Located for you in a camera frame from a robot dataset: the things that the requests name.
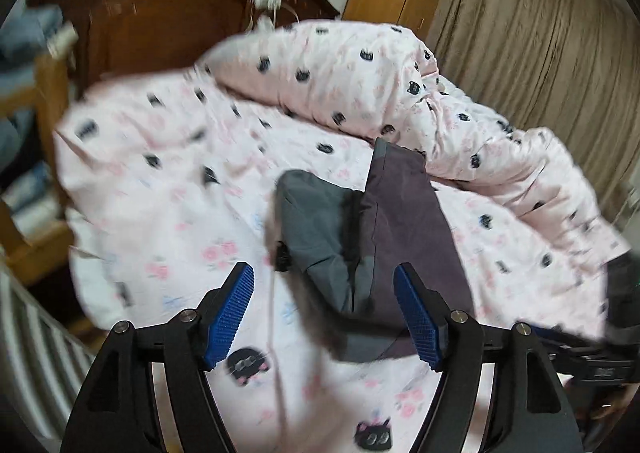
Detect beige curtain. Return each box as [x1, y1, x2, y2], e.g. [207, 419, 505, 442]
[427, 0, 640, 234]

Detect white slatted rail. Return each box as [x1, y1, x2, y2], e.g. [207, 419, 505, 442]
[0, 258, 96, 439]

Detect blue clothes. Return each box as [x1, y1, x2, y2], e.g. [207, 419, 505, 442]
[0, 5, 66, 64]

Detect pink cat print bed sheet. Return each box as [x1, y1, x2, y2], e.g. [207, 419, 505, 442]
[52, 68, 608, 453]

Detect wooden clothes rack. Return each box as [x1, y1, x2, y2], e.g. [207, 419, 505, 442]
[0, 50, 86, 284]

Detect pink cat print quilt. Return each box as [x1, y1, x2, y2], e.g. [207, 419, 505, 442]
[200, 20, 633, 274]

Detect brown wooden headboard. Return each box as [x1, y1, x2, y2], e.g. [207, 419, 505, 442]
[25, 0, 341, 98]

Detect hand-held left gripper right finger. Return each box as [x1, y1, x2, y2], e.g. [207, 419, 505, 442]
[393, 263, 586, 453]

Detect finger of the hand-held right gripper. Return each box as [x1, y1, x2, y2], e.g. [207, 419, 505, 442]
[530, 325, 607, 360]

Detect purple grey jacket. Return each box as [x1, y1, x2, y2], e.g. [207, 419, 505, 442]
[272, 137, 476, 364]

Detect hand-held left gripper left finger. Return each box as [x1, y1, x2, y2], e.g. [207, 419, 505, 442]
[62, 261, 256, 453]

